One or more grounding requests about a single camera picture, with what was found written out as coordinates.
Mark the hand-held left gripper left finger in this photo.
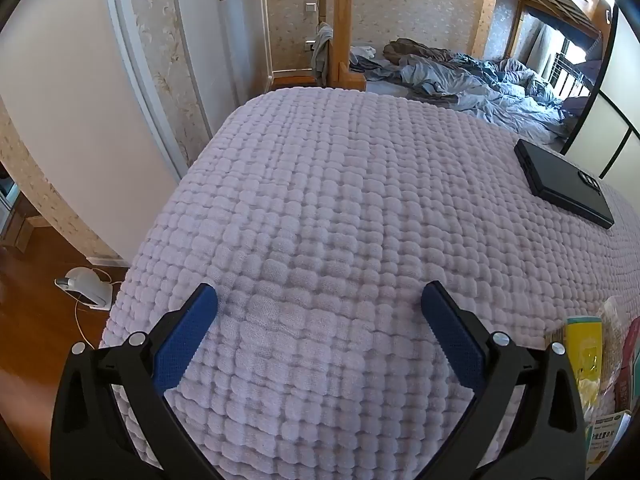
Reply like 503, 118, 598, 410
50, 282, 221, 480

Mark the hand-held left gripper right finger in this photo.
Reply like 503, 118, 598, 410
420, 281, 588, 480

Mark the yellow packet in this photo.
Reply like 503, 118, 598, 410
565, 316, 604, 411

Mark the yellow and white box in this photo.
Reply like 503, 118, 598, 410
585, 410, 635, 480

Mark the white floor appliance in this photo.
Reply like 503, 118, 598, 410
54, 267, 113, 309

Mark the clear snack packet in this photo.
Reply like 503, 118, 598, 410
597, 297, 632, 396

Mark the pink box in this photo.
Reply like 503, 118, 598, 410
617, 317, 640, 411

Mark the black phone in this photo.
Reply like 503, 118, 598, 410
515, 138, 615, 230

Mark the cardboard box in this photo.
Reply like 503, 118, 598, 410
4, 200, 45, 252

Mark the purple quilted blanket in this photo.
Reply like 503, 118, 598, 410
99, 87, 640, 480

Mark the blue duvet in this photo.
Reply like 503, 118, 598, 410
350, 52, 581, 153

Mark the black framed sliding door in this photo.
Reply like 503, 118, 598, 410
560, 5, 640, 201

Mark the metal window railing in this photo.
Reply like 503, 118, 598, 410
547, 52, 598, 103

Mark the brown cloth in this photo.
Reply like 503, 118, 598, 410
382, 38, 461, 63

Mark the white wardrobe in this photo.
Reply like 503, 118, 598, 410
172, 0, 273, 111

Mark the grey hanging cloth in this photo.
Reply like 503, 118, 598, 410
311, 22, 335, 83

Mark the white cable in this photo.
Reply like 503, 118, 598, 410
72, 270, 123, 351

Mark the wooden bunk bed frame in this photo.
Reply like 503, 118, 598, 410
320, 0, 613, 93

